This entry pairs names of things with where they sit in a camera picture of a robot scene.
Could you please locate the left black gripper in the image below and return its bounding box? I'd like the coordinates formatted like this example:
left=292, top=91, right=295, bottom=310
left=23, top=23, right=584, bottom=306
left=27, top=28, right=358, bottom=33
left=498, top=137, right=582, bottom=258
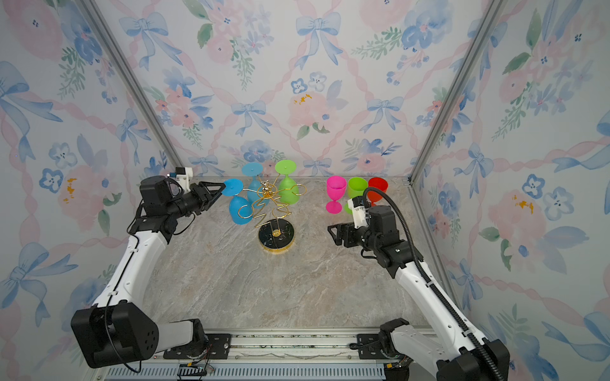
left=167, top=183, right=226, bottom=222

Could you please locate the blue wine glass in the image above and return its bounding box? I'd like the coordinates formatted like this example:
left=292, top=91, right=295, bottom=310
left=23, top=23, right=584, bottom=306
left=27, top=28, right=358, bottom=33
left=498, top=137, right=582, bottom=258
left=241, top=162, right=263, bottom=203
left=222, top=179, right=253, bottom=225

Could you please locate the pink wine glass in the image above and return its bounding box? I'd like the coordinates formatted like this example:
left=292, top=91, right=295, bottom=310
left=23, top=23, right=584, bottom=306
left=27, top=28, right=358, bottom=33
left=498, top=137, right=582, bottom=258
left=326, top=176, right=347, bottom=214

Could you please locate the green wine glass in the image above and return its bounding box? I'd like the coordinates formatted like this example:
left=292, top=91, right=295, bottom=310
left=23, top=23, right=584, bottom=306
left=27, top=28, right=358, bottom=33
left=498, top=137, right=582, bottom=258
left=347, top=177, right=368, bottom=200
left=275, top=160, right=300, bottom=205

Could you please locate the red wine glass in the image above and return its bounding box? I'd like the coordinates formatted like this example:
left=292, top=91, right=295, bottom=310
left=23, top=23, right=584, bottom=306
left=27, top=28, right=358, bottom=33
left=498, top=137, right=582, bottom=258
left=367, top=177, right=389, bottom=206

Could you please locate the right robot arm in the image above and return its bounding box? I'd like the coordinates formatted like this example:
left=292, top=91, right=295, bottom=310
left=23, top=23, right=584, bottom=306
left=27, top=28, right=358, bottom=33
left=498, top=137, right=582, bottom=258
left=327, top=206, right=510, bottom=380

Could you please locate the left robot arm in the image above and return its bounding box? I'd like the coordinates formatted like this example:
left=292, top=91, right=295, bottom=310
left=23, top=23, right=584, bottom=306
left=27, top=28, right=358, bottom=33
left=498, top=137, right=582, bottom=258
left=70, top=176, right=226, bottom=373

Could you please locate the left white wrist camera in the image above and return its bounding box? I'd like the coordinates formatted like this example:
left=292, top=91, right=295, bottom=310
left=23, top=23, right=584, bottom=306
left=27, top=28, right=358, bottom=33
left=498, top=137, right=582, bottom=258
left=168, top=167, right=193, bottom=189

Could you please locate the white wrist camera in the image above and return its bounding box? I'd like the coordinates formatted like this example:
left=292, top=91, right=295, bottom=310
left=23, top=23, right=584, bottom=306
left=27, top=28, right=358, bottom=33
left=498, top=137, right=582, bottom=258
left=168, top=167, right=193, bottom=189
left=348, top=196, right=369, bottom=230

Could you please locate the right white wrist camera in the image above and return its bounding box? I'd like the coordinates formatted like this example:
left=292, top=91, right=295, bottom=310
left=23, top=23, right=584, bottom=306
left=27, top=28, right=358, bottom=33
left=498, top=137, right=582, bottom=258
left=348, top=196, right=369, bottom=230

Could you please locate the gold wire glass rack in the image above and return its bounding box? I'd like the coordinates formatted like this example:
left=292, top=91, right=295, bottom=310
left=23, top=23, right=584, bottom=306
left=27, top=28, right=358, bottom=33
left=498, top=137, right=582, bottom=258
left=237, top=180, right=308, bottom=255

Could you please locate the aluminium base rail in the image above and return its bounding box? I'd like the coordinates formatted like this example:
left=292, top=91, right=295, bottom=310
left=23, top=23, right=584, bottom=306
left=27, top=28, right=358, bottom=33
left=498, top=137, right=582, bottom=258
left=86, top=326, right=437, bottom=380

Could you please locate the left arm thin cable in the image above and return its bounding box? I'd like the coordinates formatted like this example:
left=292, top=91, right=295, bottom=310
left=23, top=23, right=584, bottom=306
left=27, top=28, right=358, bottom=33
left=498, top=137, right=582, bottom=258
left=102, top=199, right=196, bottom=375

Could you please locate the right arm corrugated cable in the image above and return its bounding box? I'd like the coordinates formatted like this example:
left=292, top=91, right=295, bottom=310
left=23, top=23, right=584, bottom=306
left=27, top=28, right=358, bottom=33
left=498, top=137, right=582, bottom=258
left=361, top=186, right=506, bottom=381

